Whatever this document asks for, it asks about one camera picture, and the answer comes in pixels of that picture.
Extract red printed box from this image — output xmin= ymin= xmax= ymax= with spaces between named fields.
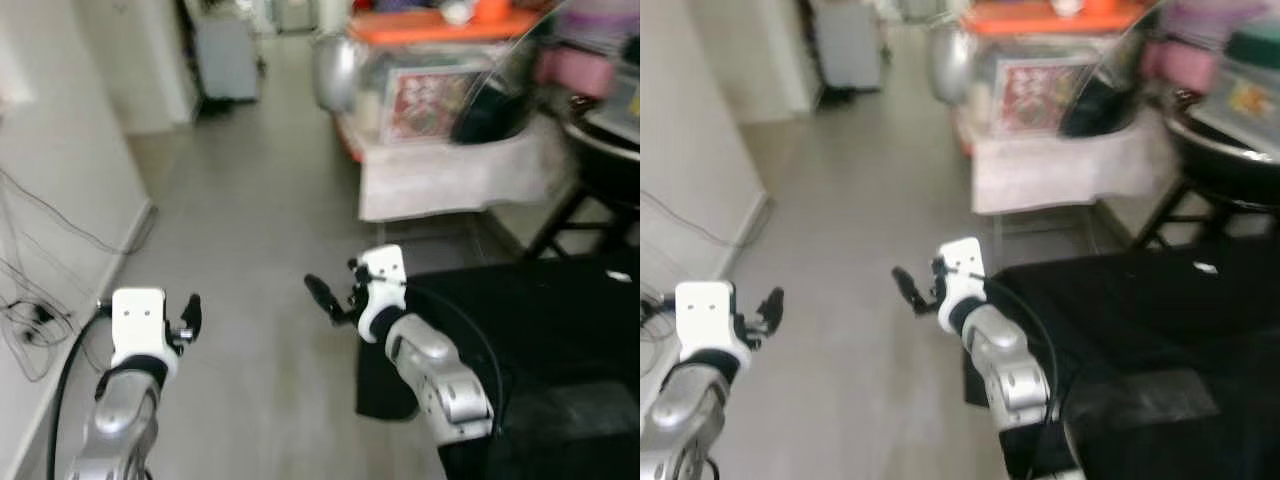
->
xmin=1000 ymin=60 xmax=1091 ymax=136
xmin=385 ymin=68 xmax=481 ymax=141

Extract black stool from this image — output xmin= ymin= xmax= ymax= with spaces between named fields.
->
xmin=1130 ymin=175 xmax=1280 ymax=251
xmin=522 ymin=180 xmax=641 ymax=263

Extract black tablecloth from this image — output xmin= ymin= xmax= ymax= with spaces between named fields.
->
xmin=965 ymin=240 xmax=1280 ymax=480
xmin=355 ymin=250 xmax=641 ymax=480

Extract silver metal pot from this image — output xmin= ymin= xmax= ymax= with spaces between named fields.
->
xmin=925 ymin=25 xmax=976 ymax=106
xmin=312 ymin=35 xmax=361 ymax=113

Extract black wok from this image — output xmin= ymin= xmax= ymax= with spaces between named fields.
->
xmin=1165 ymin=95 xmax=1280 ymax=211
xmin=560 ymin=100 xmax=641 ymax=211

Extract white appliance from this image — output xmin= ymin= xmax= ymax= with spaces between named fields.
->
xmin=818 ymin=0 xmax=886 ymax=91
xmin=195 ymin=15 xmax=261 ymax=101

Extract clear bin orange lid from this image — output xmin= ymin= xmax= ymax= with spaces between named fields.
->
xmin=955 ymin=0 xmax=1151 ymax=151
xmin=335 ymin=8 xmax=549 ymax=161

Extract clear plastic storage box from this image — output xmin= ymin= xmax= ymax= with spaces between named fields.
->
xmin=1195 ymin=30 xmax=1280 ymax=161
xmin=598 ymin=40 xmax=641 ymax=146

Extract pink container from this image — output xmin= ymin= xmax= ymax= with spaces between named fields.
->
xmin=535 ymin=45 xmax=613 ymax=99
xmin=1143 ymin=35 xmax=1223 ymax=93

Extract dark green lid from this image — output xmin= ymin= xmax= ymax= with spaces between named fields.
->
xmin=1228 ymin=28 xmax=1280 ymax=66

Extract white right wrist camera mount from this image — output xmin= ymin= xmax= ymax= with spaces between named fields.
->
xmin=938 ymin=237 xmax=988 ymax=334
xmin=355 ymin=245 xmax=409 ymax=343

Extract black wall cables with plug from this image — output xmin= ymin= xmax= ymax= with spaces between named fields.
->
xmin=0 ymin=165 xmax=156 ymax=381
xmin=640 ymin=190 xmax=751 ymax=346

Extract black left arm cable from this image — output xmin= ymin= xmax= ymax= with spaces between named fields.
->
xmin=45 ymin=310 xmax=111 ymax=480

